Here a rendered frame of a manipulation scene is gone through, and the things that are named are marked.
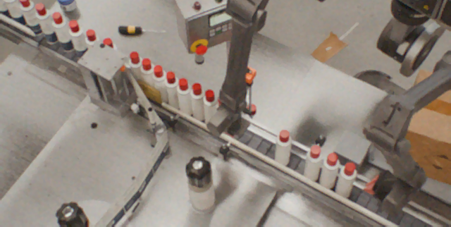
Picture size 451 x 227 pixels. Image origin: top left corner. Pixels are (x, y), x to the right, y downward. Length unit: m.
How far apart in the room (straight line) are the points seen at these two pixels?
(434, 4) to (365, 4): 1.84
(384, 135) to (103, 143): 1.14
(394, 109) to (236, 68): 0.49
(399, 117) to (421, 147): 0.64
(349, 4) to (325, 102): 1.41
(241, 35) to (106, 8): 1.13
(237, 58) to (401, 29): 0.62
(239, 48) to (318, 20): 1.99
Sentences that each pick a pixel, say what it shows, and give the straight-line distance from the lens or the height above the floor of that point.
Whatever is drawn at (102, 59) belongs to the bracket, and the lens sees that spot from 2.44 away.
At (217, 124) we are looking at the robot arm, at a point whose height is 1.23.
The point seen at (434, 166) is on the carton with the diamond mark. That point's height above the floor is 0.94.
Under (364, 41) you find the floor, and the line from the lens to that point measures 3.89.
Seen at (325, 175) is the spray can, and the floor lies 0.99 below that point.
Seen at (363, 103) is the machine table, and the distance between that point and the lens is 2.70.
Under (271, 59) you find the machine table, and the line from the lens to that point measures 2.77.
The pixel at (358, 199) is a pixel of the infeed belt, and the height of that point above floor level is 0.88.
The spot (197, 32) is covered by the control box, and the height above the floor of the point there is 1.39.
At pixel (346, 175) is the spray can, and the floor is 1.05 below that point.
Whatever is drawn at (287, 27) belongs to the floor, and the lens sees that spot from 3.90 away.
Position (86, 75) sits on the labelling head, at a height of 1.08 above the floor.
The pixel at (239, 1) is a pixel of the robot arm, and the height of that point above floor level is 1.66.
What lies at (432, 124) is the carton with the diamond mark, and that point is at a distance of 2.37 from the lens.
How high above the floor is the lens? 3.14
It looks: 60 degrees down
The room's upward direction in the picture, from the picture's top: 3 degrees counter-clockwise
